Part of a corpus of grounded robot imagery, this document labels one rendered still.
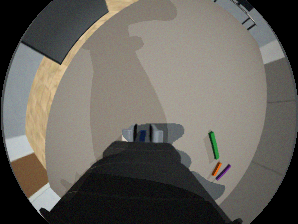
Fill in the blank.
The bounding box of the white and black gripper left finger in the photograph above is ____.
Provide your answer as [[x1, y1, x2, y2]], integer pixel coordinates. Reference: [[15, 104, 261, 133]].
[[122, 124, 137, 142]]

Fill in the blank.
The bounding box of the green rod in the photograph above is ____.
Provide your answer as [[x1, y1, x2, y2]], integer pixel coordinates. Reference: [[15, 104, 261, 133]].
[[208, 131, 219, 160]]

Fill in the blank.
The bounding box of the purple rod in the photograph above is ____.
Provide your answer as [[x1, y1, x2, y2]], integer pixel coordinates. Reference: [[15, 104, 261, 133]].
[[216, 164, 231, 181]]

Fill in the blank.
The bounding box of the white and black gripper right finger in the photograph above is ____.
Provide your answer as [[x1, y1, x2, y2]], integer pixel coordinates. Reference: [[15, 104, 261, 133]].
[[149, 124, 163, 143]]

